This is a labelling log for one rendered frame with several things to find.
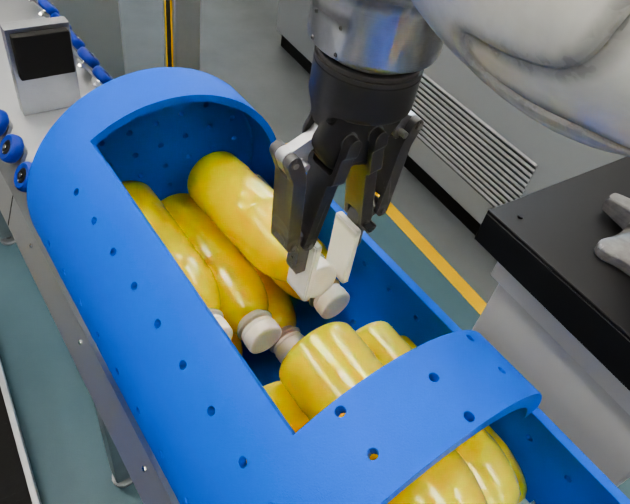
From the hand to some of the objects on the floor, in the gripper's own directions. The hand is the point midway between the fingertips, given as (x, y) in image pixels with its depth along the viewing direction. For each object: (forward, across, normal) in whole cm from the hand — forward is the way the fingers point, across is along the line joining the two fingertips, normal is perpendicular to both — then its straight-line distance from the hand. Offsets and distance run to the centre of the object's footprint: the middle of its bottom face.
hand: (323, 257), depth 52 cm
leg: (+117, +12, -41) cm, 125 cm away
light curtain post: (+117, -28, -85) cm, 148 cm away
